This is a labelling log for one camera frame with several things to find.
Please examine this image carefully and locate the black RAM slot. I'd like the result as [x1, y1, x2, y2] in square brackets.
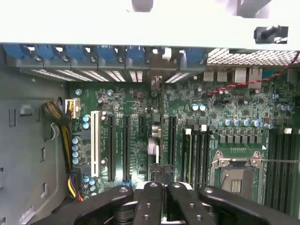
[193, 125, 200, 186]
[276, 130, 285, 211]
[284, 128, 293, 214]
[199, 124, 206, 186]
[205, 125, 213, 186]
[292, 128, 300, 216]
[182, 127, 195, 186]
[267, 130, 277, 209]

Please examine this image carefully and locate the installed green RAM stick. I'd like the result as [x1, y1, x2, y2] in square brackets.
[186, 130, 194, 186]

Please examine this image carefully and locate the CPU socket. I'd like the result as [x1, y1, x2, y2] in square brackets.
[210, 150, 268, 204]

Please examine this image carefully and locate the long black expansion slot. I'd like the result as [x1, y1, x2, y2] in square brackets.
[168, 115, 177, 166]
[107, 114, 116, 183]
[122, 114, 131, 182]

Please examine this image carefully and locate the metal socket cover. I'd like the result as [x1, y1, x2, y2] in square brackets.
[212, 157, 262, 167]

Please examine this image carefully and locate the short black expansion slot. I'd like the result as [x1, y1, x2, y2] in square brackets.
[138, 114, 146, 136]

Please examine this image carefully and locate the white expansion slot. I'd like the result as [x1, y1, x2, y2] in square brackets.
[90, 110, 102, 178]

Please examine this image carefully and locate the green motherboard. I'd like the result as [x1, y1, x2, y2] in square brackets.
[67, 67, 300, 225]

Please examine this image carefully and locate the thin metal locking lever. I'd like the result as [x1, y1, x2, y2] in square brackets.
[259, 158, 300, 163]

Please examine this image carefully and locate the white power connector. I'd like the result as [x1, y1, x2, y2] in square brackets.
[65, 98, 82, 119]

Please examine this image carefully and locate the blue card retainer clip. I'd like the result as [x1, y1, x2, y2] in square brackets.
[96, 45, 118, 63]
[126, 46, 145, 63]
[65, 45, 86, 62]
[4, 44, 32, 60]
[179, 48, 208, 65]
[35, 44, 58, 61]

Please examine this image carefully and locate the black open PC case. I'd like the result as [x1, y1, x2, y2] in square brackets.
[0, 0, 300, 83]

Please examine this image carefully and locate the black knob on case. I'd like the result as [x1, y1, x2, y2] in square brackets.
[260, 24, 282, 40]

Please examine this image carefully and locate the yellow black power cable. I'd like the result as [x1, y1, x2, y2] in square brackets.
[41, 100, 84, 202]

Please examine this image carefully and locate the red black twisted wire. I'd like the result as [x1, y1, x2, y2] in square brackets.
[207, 50, 300, 97]

